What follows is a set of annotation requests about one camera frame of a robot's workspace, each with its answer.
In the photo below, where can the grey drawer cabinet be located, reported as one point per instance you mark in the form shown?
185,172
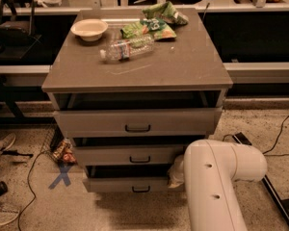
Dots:
184,73

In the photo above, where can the black power adapter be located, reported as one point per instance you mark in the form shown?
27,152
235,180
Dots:
241,138

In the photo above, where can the blue tape cross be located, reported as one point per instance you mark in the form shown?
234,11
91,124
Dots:
62,176

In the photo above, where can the grey drawer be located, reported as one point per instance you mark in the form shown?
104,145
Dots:
129,178
138,123
128,155

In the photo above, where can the green chip bag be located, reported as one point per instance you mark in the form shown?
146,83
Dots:
167,12
156,27

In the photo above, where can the white paper bowl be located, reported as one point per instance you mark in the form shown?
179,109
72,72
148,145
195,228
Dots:
89,29

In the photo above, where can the black metal floor bar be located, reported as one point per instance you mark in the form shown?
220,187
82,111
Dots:
281,204

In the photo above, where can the green chip bag rear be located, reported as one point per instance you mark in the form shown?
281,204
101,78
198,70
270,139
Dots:
167,12

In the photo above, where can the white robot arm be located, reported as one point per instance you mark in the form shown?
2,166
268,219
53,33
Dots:
208,170

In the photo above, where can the black chair left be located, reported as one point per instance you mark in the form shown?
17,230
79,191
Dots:
17,35

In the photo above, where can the clear plastic water bottle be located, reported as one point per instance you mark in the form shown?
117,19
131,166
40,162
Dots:
126,48

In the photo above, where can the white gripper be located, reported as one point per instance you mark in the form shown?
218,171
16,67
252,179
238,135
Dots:
177,174

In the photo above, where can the green chip bag front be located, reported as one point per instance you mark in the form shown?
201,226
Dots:
156,27

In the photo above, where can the white sneaker bottom left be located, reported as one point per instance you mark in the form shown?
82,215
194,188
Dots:
8,213

